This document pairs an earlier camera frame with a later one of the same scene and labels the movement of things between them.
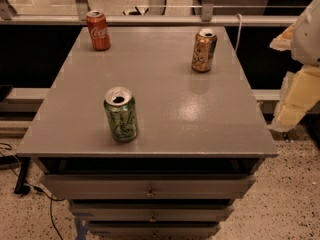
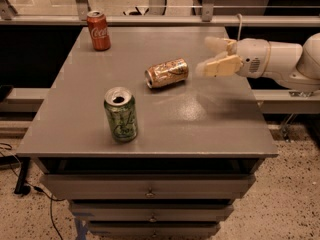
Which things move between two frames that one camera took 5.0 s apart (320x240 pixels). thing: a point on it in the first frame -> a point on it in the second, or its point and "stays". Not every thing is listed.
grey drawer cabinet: [198, 139] stays
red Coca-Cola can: [99, 31] stays
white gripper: [308, 39] -> [252, 58]
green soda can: [121, 110] stays
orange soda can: [204, 47] -> [166, 73]
